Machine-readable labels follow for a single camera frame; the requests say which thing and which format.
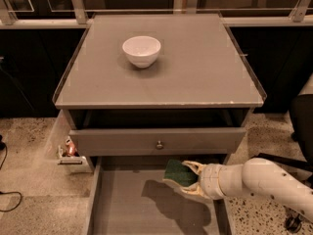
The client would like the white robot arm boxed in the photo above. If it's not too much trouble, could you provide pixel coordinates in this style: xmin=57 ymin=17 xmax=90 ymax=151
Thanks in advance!
xmin=163 ymin=158 xmax=313 ymax=221

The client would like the green and yellow sponge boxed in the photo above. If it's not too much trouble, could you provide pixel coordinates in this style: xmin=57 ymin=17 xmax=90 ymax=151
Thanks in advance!
xmin=163 ymin=160 xmax=198 ymax=187

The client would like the metal railing frame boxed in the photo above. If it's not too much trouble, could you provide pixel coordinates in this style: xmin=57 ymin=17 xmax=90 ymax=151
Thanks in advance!
xmin=0 ymin=0 xmax=313 ymax=28

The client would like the white ceramic bowl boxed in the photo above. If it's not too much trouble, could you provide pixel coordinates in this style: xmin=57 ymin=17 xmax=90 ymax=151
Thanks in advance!
xmin=122 ymin=36 xmax=161 ymax=69

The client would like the clear plastic side bin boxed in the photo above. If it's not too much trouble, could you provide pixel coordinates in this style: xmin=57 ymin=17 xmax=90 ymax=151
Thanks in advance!
xmin=44 ymin=112 xmax=93 ymax=173

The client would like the grey drawer cabinet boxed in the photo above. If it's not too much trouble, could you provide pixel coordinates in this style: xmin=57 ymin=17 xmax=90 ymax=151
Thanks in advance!
xmin=54 ymin=14 xmax=266 ymax=164

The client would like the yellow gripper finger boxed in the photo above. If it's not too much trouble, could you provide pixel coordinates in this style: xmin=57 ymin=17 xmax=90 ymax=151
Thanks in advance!
xmin=182 ymin=161 xmax=205 ymax=176
xmin=171 ymin=182 xmax=208 ymax=199

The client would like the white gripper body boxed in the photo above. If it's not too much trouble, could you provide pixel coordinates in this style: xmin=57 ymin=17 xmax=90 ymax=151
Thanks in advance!
xmin=199 ymin=164 xmax=225 ymax=200

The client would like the grey top drawer with knob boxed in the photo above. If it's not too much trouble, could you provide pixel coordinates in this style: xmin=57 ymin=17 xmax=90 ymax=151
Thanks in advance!
xmin=69 ymin=127 xmax=246 ymax=157

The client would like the open grey middle drawer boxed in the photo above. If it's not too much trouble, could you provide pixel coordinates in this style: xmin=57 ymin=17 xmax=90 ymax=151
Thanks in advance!
xmin=82 ymin=156 xmax=235 ymax=235

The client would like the black floor cable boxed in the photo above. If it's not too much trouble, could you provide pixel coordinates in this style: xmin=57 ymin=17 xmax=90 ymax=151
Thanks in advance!
xmin=0 ymin=134 xmax=23 ymax=213

